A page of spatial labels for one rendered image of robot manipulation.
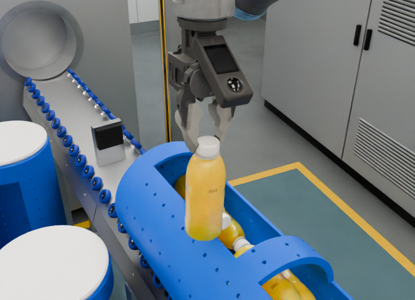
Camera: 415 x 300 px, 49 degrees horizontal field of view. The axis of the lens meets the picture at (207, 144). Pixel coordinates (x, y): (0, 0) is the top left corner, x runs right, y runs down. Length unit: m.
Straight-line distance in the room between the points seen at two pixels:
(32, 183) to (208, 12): 1.09
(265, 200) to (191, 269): 2.06
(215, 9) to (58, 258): 0.73
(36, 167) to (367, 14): 1.99
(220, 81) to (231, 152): 2.75
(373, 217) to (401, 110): 0.67
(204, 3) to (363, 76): 2.31
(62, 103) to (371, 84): 1.74
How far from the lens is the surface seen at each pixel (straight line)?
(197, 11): 0.65
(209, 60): 0.65
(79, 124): 1.90
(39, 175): 1.61
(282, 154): 3.38
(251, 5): 0.80
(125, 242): 1.33
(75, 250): 1.17
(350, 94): 3.02
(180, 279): 0.93
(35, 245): 1.21
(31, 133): 1.67
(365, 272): 2.61
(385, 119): 2.84
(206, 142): 0.74
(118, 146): 1.61
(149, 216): 1.02
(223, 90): 0.62
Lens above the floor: 1.83
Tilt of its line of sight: 32 degrees down
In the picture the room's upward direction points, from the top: straight up
